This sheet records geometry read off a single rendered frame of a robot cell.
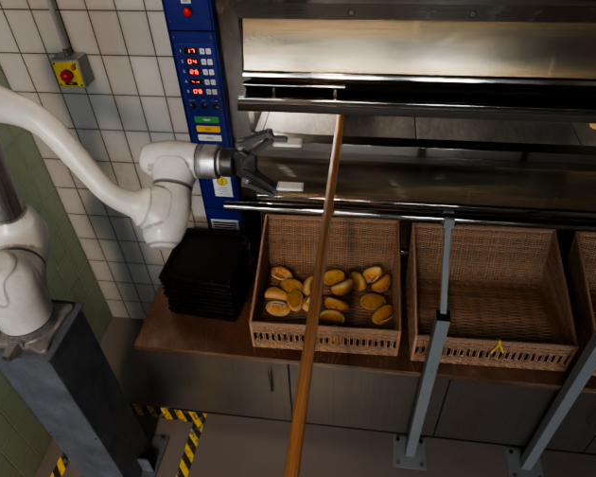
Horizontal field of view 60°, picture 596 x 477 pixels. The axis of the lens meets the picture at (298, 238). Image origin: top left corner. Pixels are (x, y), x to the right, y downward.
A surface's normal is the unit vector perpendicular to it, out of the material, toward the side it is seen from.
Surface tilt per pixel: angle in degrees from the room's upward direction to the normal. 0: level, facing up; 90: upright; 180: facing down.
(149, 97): 90
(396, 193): 70
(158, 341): 0
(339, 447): 0
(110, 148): 90
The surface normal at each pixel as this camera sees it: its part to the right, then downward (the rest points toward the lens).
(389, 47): -0.14, 0.39
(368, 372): -0.13, 0.68
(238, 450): -0.04, -0.73
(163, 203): 0.44, -0.21
